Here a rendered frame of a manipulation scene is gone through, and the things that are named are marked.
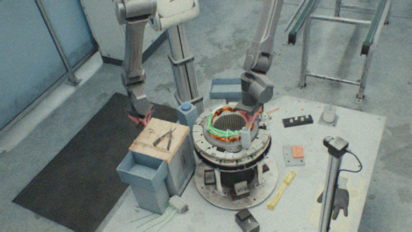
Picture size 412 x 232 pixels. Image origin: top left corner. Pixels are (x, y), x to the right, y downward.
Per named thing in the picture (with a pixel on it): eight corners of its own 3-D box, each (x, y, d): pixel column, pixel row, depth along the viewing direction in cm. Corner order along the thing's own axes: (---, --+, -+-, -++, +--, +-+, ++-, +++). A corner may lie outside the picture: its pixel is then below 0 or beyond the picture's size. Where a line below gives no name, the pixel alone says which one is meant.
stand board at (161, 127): (168, 164, 158) (167, 160, 156) (129, 152, 165) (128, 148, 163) (190, 130, 170) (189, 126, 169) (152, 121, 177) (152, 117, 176)
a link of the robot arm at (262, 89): (267, 56, 130) (247, 53, 126) (288, 71, 122) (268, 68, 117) (253, 88, 135) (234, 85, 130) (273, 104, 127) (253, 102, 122)
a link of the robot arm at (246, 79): (251, 67, 131) (236, 72, 129) (263, 76, 126) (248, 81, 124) (252, 84, 135) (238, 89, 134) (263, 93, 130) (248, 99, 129)
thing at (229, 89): (262, 119, 207) (262, 77, 187) (262, 134, 199) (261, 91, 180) (216, 119, 211) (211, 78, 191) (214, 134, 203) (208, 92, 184)
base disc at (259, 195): (260, 221, 162) (259, 220, 161) (179, 192, 177) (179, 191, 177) (289, 154, 185) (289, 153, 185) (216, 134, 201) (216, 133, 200)
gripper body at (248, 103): (265, 100, 138) (265, 83, 133) (251, 116, 132) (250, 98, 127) (248, 95, 141) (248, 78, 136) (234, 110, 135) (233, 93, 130)
